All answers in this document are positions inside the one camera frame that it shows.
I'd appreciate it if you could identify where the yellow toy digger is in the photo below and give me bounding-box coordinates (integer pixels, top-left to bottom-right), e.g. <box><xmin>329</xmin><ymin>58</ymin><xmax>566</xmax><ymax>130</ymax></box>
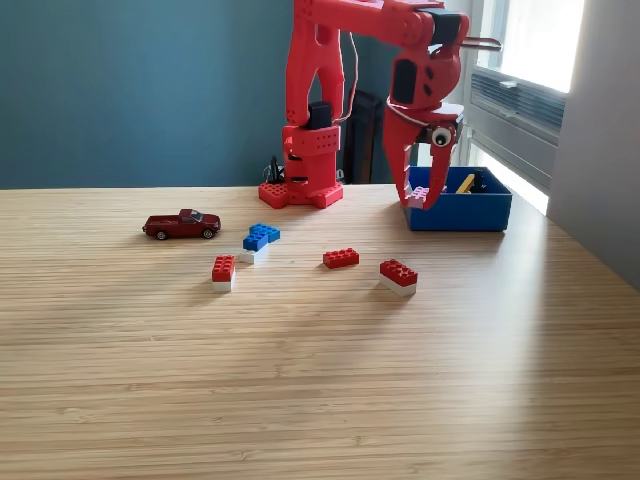
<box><xmin>454</xmin><ymin>168</ymin><xmax>489</xmax><ymax>196</ymax></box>

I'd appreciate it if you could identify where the small pink brick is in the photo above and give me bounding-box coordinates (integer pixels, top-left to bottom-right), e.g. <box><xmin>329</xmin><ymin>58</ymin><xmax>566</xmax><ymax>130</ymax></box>
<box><xmin>406</xmin><ymin>185</ymin><xmax>431</xmax><ymax>210</ymax></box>

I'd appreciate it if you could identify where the red and white brick stack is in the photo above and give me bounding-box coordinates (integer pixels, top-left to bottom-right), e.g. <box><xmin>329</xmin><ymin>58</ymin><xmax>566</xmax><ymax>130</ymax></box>
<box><xmin>378</xmin><ymin>258</ymin><xmax>420</xmax><ymax>298</ymax></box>
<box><xmin>211</xmin><ymin>255</ymin><xmax>237</xmax><ymax>293</ymax></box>

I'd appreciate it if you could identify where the blue plastic bin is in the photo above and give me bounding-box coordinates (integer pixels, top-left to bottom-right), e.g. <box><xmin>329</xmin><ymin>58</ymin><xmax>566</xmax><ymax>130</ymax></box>
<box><xmin>399</xmin><ymin>165</ymin><xmax>514</xmax><ymax>233</ymax></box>

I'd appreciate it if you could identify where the dark wooden chair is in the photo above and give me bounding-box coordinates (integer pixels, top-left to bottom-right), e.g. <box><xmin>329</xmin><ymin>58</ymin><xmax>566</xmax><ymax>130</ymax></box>
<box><xmin>343</xmin><ymin>89</ymin><xmax>386</xmax><ymax>185</ymax></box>

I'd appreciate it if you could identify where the grey louvred window vent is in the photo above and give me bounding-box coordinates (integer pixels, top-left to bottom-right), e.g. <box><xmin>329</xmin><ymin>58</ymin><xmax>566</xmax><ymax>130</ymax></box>
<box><xmin>468</xmin><ymin>67</ymin><xmax>568</xmax><ymax>135</ymax></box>

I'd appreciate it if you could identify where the white framed window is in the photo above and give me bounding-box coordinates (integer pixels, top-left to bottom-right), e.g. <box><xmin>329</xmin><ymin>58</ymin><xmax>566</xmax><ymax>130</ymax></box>
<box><xmin>473</xmin><ymin>0</ymin><xmax>586</xmax><ymax>95</ymax></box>

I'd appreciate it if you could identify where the blue and white brick stack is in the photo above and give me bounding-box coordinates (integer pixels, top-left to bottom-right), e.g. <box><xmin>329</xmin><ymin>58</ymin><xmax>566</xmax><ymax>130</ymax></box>
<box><xmin>238</xmin><ymin>223</ymin><xmax>282</xmax><ymax>265</ymax></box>

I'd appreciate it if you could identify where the dark red toy car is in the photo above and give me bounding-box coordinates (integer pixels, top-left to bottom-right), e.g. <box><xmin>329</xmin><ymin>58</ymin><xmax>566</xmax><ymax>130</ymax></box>
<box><xmin>141</xmin><ymin>208</ymin><xmax>222</xmax><ymax>242</ymax></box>

